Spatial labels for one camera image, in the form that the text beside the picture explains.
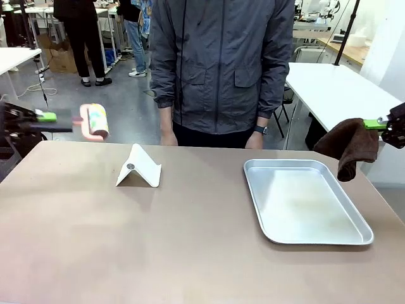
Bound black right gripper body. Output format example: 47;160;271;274
381;101;405;149

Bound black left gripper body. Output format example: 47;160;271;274
0;103;37;140

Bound brown towel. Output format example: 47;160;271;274
313;117;380;183

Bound pink lint roller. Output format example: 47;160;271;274
55;103;111;142

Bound person's right forearm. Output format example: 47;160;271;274
149;56;178;127

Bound person's left forearm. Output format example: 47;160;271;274
254;56;296;127

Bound person's right hand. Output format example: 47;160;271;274
159;122;178;147

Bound person's left hand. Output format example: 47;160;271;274
245;133;265;150

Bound large white table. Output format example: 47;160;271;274
284;62;405;134

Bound cardboard box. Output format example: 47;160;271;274
37;34;79;75

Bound small white table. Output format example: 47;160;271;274
0;47;43;99

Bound wooden workbench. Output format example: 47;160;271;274
316;36;371;67

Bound bystander in black clothes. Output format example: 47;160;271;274
53;0;113;87

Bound black folding chair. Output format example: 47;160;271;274
272;84;297;139

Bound black tripod pole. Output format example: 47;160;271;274
333;0;362;67

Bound white folded roller stand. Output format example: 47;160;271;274
115;143;163;188

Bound silver metal tray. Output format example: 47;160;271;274
242;158;375;246

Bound bystander in blue jeans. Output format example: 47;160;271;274
117;0;151;79

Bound person's black trousers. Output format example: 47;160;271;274
172;121;258;149

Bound grey jacket torso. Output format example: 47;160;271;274
148;0;296;136

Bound white floor cable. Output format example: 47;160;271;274
15;65;58;99

